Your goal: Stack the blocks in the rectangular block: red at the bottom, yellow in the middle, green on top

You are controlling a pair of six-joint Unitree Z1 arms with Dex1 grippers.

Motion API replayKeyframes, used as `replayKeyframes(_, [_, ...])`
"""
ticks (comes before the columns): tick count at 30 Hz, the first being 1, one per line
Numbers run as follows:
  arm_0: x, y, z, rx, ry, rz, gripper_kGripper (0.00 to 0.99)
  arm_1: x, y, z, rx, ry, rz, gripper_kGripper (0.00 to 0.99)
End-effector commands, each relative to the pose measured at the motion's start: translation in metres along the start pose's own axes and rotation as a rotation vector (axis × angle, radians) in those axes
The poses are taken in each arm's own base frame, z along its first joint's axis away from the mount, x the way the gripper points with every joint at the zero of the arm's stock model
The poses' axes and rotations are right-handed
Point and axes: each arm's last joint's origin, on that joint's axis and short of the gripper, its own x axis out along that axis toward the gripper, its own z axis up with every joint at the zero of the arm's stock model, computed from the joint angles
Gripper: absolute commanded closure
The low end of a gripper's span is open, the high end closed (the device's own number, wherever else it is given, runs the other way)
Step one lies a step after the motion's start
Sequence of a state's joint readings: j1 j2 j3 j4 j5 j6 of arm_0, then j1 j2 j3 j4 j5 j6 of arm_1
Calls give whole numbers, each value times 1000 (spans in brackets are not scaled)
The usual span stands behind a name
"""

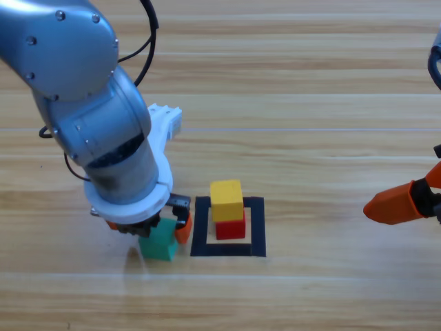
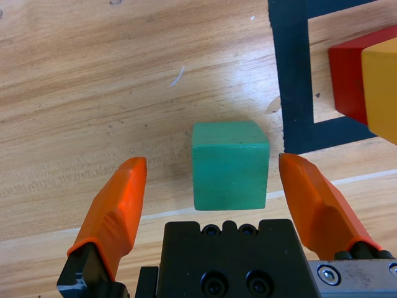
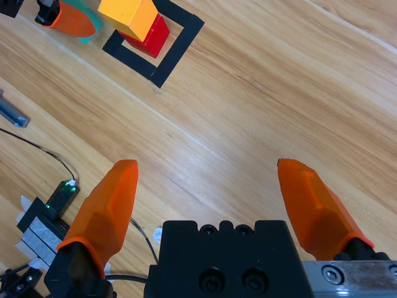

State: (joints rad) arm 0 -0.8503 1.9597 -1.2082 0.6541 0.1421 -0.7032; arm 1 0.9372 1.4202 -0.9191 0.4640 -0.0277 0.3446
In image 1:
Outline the red wooden block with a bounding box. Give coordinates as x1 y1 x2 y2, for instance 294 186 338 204
215 210 247 241

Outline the yellow wooden block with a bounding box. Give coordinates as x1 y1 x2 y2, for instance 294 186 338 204
209 179 245 223

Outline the black tape square outline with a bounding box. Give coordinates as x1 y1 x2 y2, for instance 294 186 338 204
189 196 267 258

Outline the long black cable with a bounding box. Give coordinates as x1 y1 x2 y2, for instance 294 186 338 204
118 0 161 88

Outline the green wooden block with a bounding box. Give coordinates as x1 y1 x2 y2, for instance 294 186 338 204
138 217 178 262

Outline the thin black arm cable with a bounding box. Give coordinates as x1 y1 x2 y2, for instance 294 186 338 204
63 152 91 183

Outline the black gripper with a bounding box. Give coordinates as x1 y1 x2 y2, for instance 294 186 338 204
363 143 441 225
105 192 193 245

